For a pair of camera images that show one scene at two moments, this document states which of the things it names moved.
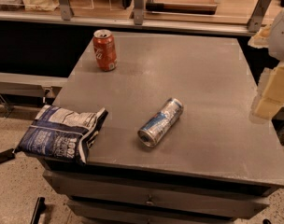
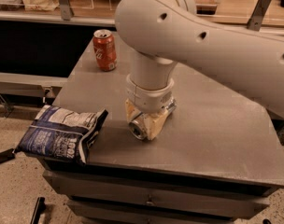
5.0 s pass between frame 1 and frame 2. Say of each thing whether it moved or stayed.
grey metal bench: stayed
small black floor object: stayed
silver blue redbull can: moved
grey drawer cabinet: stayed
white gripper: moved
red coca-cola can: stayed
